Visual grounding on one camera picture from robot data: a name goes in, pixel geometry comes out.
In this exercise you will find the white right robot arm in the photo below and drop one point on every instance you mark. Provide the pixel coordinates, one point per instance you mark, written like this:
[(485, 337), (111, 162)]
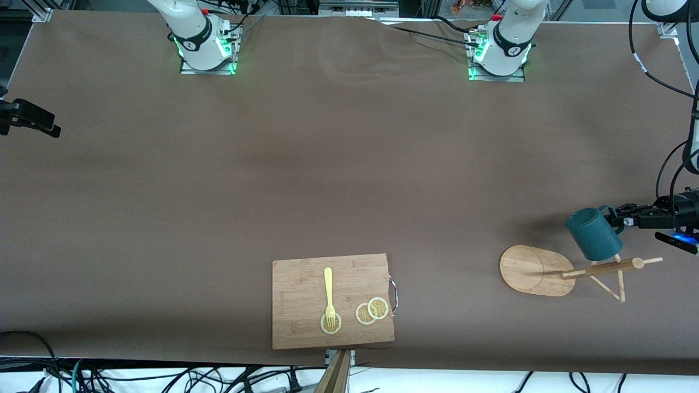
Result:
[(191, 24)]

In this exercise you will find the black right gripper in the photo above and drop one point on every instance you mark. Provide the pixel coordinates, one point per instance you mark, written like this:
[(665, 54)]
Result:
[(22, 116)]

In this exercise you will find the teal mug with yellow inside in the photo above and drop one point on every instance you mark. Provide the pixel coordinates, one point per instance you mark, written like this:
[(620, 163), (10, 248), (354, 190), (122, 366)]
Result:
[(595, 234)]

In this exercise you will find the lemon slice under fork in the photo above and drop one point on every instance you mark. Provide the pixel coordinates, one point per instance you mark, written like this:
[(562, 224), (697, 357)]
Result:
[(334, 327)]

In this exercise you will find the yellow plastic fork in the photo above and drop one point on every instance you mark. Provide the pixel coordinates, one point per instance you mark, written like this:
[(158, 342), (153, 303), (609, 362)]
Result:
[(328, 284)]

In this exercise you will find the wooden beam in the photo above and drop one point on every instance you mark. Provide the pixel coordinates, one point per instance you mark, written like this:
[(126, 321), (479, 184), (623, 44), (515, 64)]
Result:
[(334, 376)]

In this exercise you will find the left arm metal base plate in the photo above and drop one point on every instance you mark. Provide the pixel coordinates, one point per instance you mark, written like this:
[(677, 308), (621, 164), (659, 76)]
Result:
[(497, 78)]

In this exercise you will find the aluminium frame corner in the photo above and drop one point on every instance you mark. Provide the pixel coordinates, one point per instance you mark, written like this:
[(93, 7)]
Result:
[(42, 12)]

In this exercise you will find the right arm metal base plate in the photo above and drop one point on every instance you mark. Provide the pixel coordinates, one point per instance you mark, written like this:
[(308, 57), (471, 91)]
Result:
[(207, 71)]

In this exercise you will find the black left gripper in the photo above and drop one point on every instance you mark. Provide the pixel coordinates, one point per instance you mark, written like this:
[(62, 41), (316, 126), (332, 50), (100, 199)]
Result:
[(657, 220)]

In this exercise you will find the wooden cutting board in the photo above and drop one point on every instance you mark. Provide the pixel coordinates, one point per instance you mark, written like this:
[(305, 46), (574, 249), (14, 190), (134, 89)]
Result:
[(300, 295)]

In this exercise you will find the wooden mug rack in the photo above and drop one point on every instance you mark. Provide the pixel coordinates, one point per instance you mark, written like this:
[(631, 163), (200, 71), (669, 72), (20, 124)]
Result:
[(529, 270)]

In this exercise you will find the brown table cover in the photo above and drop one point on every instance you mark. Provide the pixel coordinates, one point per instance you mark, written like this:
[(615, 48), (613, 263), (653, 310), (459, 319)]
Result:
[(164, 284)]

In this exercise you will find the grey power strip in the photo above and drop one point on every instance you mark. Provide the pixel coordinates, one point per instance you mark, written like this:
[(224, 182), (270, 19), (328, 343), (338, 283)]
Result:
[(357, 6)]

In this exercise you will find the black power plug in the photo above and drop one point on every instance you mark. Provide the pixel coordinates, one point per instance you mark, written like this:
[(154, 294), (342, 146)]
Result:
[(294, 382)]

